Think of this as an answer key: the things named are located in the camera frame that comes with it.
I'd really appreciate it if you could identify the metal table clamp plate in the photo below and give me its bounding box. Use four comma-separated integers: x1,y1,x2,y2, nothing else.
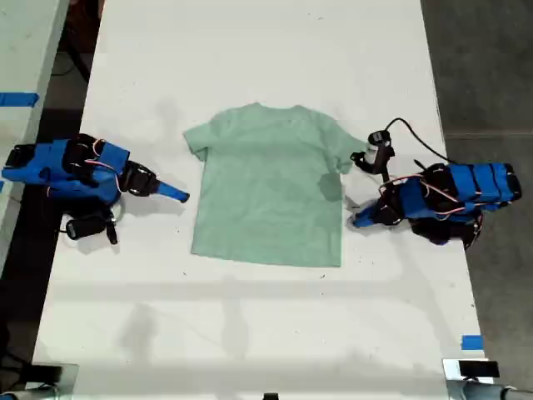
441,357,501,393
24,362,80,400

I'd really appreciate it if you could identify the small black box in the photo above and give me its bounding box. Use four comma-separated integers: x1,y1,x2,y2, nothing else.
457,360,500,379
30,364,64,385

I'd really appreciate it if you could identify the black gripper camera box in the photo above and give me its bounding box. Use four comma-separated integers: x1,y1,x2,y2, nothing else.
66,213,108,241
366,130,395,166

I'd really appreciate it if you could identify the pale green T-shirt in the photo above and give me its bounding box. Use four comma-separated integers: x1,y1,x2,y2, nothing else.
182,102,368,268

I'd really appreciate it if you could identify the black camera stalk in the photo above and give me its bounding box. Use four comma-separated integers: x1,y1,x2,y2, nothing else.
350,148,395,183
105,211,120,245

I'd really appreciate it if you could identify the white side table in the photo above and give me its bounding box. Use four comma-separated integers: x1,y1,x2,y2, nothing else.
0,0,72,268

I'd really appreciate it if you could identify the long blue tape strip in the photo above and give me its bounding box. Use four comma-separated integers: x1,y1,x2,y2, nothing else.
0,91,41,108

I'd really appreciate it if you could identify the black camera cable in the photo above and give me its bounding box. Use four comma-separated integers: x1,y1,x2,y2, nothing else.
383,117,451,163

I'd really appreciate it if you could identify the square blue tape piece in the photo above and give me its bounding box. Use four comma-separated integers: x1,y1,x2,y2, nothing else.
461,334,485,352

